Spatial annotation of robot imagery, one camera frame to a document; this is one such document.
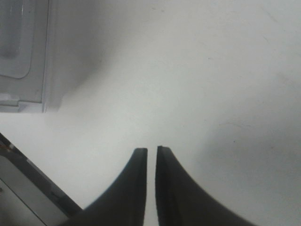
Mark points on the white microwave oven body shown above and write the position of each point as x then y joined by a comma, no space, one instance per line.
23,50

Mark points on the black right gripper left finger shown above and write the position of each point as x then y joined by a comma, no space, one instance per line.
123,203

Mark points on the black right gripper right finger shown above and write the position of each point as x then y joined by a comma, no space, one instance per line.
181,201

